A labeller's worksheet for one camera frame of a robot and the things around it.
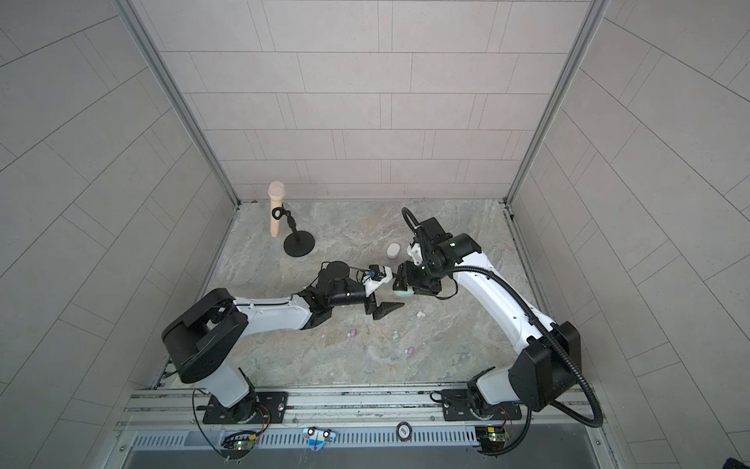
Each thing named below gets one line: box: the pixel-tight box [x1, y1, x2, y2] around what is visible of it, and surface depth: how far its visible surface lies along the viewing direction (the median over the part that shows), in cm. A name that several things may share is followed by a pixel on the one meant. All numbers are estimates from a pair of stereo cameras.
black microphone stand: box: [271, 203, 316, 257], surface depth 104 cm
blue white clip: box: [302, 426, 336, 452], surface depth 67 cm
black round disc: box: [395, 421, 414, 443], surface depth 69 cm
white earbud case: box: [385, 242, 401, 259], surface depth 101 cm
